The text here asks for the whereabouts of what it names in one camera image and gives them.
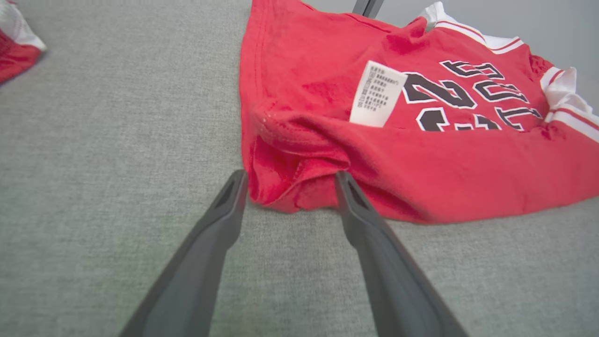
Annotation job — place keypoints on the grey partition post round feet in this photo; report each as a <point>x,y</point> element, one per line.
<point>367,7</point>

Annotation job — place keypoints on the red basketball jersey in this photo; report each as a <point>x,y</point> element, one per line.
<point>318,93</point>

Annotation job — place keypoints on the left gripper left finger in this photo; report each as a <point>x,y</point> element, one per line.
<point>201,262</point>

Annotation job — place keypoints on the grey fabric table cover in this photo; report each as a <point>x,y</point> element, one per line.
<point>117,140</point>

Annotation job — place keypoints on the red shorts white trim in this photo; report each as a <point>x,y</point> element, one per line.
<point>14,56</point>

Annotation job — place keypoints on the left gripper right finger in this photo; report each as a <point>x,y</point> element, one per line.
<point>388,271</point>

